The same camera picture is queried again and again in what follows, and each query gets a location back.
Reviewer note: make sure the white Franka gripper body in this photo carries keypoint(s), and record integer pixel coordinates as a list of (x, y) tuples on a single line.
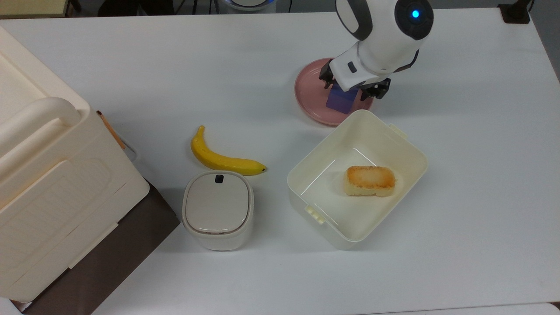
[(350, 72)]

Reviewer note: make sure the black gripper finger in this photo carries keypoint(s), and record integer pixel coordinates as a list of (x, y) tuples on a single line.
[(376, 89), (326, 78)]

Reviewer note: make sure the purple cube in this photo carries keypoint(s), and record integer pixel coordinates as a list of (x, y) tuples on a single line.
[(341, 103)]

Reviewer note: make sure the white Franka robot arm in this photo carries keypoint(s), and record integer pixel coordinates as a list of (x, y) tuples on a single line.
[(385, 30)]

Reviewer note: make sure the pink plate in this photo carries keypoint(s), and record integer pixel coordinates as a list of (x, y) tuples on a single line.
[(311, 96)]

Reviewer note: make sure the toasted bread piece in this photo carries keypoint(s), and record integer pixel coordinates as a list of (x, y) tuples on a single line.
[(369, 180)]

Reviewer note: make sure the cream open storage box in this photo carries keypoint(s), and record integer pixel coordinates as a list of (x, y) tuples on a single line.
[(326, 205)]

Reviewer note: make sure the yellow banana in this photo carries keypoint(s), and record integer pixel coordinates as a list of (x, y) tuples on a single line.
[(218, 161)]

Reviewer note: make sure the black table clamp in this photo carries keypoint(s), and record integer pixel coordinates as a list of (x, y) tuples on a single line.
[(515, 12)]

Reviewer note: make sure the small cream trash can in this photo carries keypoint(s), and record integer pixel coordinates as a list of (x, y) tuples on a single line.
[(217, 205)]

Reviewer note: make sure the dark brown drawer box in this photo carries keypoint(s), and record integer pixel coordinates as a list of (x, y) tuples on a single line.
[(127, 245)]

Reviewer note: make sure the large cream storage box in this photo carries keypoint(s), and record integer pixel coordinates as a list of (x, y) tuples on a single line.
[(61, 197)]

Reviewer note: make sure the tan wooden board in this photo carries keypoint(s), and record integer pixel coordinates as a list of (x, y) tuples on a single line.
[(30, 6)]

